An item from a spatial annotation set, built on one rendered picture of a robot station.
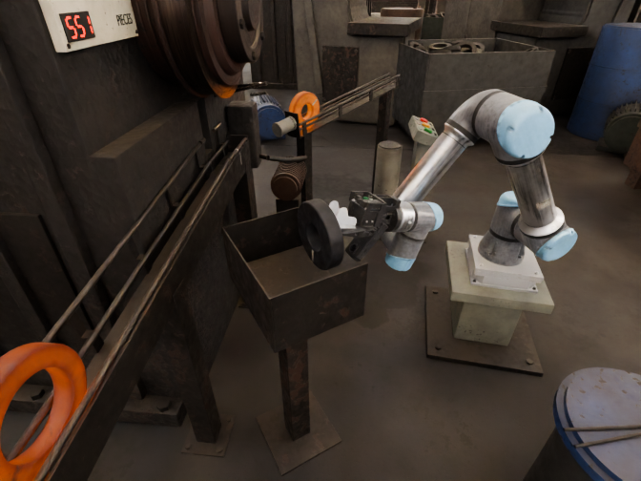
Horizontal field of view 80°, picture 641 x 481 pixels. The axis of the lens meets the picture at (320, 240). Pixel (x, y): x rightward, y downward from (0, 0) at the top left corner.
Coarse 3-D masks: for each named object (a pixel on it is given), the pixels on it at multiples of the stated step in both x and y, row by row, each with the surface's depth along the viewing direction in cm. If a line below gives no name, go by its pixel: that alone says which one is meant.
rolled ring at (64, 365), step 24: (0, 360) 48; (24, 360) 49; (48, 360) 53; (72, 360) 58; (0, 384) 46; (72, 384) 58; (0, 408) 46; (72, 408) 58; (48, 432) 56; (0, 456) 46; (24, 456) 52; (0, 480) 46; (24, 480) 50
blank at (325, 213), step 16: (304, 208) 82; (320, 208) 78; (304, 224) 85; (320, 224) 78; (336, 224) 77; (304, 240) 88; (320, 240) 80; (336, 240) 77; (320, 256) 82; (336, 256) 78
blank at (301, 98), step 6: (294, 96) 159; (300, 96) 158; (306, 96) 160; (312, 96) 162; (294, 102) 158; (300, 102) 159; (306, 102) 161; (312, 102) 163; (318, 102) 166; (294, 108) 158; (300, 108) 160; (312, 108) 165; (318, 108) 167; (300, 114) 161; (306, 114) 168; (312, 114) 166; (300, 120) 163; (312, 120) 168; (300, 126) 164
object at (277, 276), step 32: (256, 224) 87; (288, 224) 92; (256, 256) 91; (288, 256) 94; (256, 288) 70; (288, 288) 85; (320, 288) 69; (352, 288) 74; (256, 320) 78; (288, 320) 69; (320, 320) 74; (288, 352) 94; (288, 384) 101; (288, 416) 112; (320, 416) 123; (288, 448) 114; (320, 448) 114
